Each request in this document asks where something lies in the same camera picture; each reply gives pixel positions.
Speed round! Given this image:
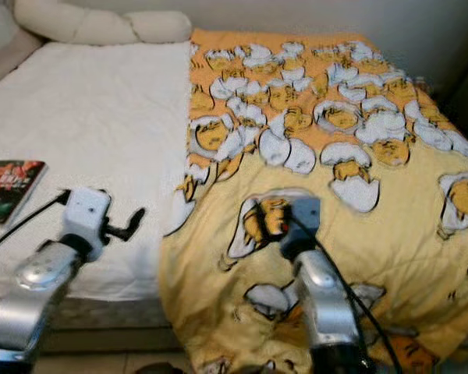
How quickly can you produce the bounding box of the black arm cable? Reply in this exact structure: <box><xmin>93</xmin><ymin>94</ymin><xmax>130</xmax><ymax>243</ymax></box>
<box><xmin>0</xmin><ymin>189</ymin><xmax>73</xmax><ymax>258</ymax></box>
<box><xmin>285</xmin><ymin>214</ymin><xmax>406</xmax><ymax>374</ymax></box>

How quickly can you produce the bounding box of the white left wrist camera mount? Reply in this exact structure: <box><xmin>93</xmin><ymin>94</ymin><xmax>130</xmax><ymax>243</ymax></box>
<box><xmin>61</xmin><ymin>187</ymin><xmax>112</xmax><ymax>249</ymax></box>

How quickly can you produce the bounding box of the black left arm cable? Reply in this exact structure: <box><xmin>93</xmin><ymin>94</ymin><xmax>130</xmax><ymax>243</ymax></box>
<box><xmin>0</xmin><ymin>189</ymin><xmax>73</xmax><ymax>258</ymax></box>

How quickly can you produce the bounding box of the grey patterned bed base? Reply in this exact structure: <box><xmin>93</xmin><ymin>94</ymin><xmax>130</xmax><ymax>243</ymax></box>
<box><xmin>0</xmin><ymin>295</ymin><xmax>165</xmax><ymax>351</ymax></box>

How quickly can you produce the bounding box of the beige knotted bolster pillow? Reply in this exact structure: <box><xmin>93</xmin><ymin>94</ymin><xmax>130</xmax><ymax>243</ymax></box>
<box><xmin>14</xmin><ymin>0</ymin><xmax>193</xmax><ymax>46</ymax></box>

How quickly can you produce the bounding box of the white quilted mattress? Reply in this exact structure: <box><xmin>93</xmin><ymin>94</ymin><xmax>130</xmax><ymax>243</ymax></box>
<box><xmin>0</xmin><ymin>41</ymin><xmax>196</xmax><ymax>301</ymax></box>

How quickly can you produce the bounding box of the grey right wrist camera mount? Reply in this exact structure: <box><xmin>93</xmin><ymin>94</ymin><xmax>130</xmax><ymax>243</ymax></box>
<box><xmin>279</xmin><ymin>195</ymin><xmax>322</xmax><ymax>259</ymax></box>

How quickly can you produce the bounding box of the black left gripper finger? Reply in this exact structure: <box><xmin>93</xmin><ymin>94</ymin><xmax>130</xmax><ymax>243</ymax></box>
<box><xmin>121</xmin><ymin>206</ymin><xmax>147</xmax><ymax>238</ymax></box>

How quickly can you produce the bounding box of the dark book with red cover art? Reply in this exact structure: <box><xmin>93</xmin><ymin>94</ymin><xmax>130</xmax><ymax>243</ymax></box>
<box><xmin>0</xmin><ymin>159</ymin><xmax>48</xmax><ymax>227</ymax></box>

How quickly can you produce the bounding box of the yellow cartoon egg blanket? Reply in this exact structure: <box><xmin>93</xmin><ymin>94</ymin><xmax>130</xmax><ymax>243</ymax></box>
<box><xmin>158</xmin><ymin>30</ymin><xmax>468</xmax><ymax>374</ymax></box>

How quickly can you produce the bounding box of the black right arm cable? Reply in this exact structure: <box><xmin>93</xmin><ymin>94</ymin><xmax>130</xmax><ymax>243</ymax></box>
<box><xmin>285</xmin><ymin>214</ymin><xmax>406</xmax><ymax>374</ymax></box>

